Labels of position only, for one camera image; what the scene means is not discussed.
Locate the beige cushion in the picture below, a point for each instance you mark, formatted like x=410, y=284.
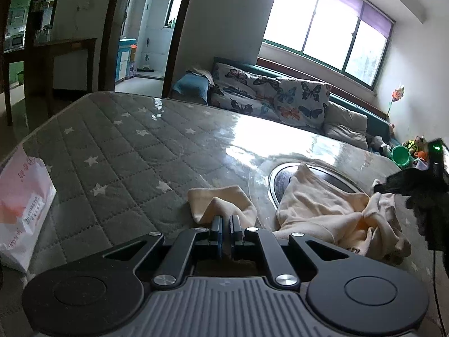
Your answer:
x=345, y=124

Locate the dark wooden table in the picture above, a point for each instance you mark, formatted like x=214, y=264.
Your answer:
x=52, y=47

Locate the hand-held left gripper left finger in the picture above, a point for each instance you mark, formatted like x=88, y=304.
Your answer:
x=218, y=233

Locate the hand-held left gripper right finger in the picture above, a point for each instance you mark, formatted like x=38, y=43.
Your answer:
x=234, y=233

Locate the round black hotplate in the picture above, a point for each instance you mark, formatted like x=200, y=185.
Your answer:
x=280, y=182

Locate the dark wooden shelf unit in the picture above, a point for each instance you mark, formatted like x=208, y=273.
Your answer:
x=35, y=7

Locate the colourful pinwheel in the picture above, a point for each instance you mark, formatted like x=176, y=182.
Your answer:
x=398, y=93

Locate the yellow-green plush toy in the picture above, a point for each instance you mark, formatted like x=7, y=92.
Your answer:
x=414, y=144

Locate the square butterfly print cushion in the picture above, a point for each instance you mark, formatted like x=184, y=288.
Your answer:
x=301, y=101

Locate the grey plush toy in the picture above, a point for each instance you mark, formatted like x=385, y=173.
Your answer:
x=380, y=145

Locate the beige cloth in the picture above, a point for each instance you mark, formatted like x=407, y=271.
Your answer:
x=203, y=75

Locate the long butterfly print cushion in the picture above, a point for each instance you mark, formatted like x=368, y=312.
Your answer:
x=242, y=87

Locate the dark wooden door frame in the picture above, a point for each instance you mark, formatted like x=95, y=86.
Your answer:
x=112, y=24

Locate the orange plush toy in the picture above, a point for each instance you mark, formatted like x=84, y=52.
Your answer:
x=422, y=155

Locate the green plastic bucket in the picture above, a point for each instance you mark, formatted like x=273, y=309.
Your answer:
x=402, y=156

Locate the pink plush toy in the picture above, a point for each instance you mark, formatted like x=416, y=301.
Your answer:
x=391, y=128

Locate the cream sweatshirt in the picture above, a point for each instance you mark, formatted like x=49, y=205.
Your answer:
x=315, y=203

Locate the blue and white cabinet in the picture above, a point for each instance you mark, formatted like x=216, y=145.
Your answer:
x=124, y=59

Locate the window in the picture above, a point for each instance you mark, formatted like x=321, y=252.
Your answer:
x=329, y=24

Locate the purple roller blind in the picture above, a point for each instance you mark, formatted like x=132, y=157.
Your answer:
x=377, y=21

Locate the white paper bag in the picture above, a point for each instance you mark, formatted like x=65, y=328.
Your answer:
x=21, y=210

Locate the teal sofa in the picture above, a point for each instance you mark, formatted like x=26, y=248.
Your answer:
x=377, y=124

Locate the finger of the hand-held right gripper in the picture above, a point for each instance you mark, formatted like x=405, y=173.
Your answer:
x=389, y=185

